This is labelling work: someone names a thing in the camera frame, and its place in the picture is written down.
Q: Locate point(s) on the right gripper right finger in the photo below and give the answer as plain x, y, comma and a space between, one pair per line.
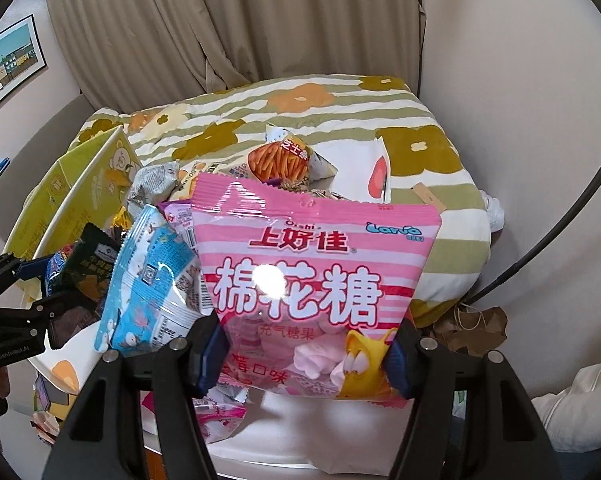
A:
471, 417

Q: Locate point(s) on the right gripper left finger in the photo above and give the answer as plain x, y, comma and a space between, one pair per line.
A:
102, 436

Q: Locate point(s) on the light blue snack bag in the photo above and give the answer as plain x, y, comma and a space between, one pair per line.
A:
156, 292

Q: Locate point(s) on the pink marshmallow snack bag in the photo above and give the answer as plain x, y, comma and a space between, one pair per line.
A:
310, 291

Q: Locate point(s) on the cheese sticks snack bag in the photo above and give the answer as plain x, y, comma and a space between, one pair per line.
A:
287, 161

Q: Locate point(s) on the dark green snack packet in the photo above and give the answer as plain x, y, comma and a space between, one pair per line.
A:
89, 267

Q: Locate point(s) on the grey headboard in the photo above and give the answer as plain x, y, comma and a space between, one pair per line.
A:
37, 156

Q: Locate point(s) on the brown paper bag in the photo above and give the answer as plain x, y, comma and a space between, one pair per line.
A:
471, 331

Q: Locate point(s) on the white pillow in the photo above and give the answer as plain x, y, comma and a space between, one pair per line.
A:
572, 417

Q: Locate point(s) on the green cardboard storage box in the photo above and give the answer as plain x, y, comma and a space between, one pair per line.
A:
88, 183

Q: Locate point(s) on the silver grey snack packet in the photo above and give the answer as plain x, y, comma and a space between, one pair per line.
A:
154, 184

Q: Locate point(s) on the white persimmon print cloth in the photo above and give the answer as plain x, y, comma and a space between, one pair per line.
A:
282, 429

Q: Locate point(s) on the framed houses picture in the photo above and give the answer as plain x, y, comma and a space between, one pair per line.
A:
21, 56

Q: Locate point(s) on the floral striped quilt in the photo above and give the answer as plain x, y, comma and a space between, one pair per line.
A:
340, 116

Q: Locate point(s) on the beige curtain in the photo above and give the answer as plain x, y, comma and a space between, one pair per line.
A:
132, 54

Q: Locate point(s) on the black curved stand tube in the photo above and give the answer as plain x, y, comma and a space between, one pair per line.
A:
562, 224

